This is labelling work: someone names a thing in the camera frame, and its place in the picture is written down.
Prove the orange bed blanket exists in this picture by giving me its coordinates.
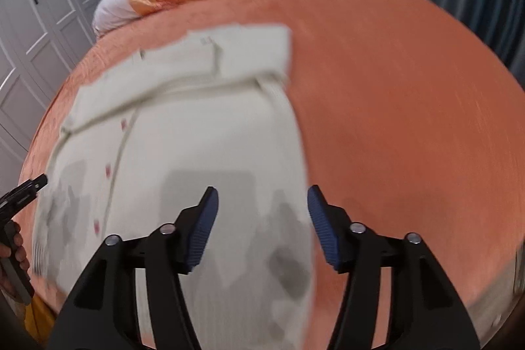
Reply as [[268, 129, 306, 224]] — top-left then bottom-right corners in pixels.
[[20, 0, 525, 334]]

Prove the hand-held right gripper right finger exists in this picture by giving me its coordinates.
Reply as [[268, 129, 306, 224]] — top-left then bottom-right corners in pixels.
[[307, 185, 480, 350]]

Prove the person's left hand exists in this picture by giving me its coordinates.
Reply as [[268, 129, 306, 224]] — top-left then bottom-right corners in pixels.
[[0, 221, 31, 299]]

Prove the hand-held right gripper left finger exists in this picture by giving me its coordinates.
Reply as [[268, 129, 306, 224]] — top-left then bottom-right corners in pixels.
[[48, 186, 219, 350]]

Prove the white wardrobe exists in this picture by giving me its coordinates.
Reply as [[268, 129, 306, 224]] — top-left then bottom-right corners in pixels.
[[0, 0, 105, 178]]

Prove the yellow cloth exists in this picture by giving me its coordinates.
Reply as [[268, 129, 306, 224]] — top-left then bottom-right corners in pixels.
[[22, 293, 56, 343]]

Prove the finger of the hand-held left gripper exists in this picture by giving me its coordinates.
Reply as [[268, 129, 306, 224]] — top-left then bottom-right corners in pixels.
[[0, 175, 49, 213]]

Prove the white knit cardigan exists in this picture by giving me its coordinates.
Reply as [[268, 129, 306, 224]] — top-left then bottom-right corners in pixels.
[[33, 23, 316, 350]]

